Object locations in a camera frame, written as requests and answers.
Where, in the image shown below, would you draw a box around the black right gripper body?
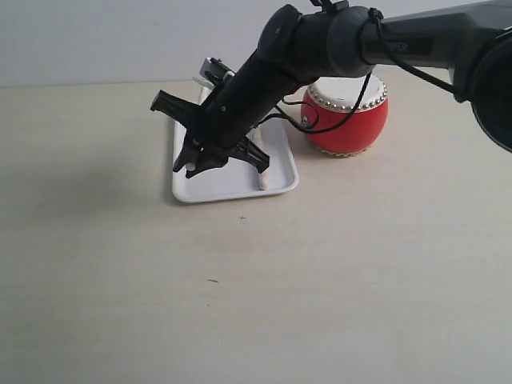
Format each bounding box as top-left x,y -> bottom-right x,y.
150,54 -> 302,172

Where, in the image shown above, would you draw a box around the white drumstick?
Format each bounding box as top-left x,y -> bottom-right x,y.
186,86 -> 210,172
250,123 -> 271,190

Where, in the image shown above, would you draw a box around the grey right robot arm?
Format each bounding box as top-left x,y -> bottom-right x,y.
151,1 -> 511,178

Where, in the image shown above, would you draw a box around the red small drum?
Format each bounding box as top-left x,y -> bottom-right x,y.
301,74 -> 389,157

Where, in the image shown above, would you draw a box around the white plastic tray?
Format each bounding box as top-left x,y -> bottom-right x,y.
171,120 -> 299,204

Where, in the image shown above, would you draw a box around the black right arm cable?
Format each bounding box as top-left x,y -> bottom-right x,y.
262,7 -> 461,135

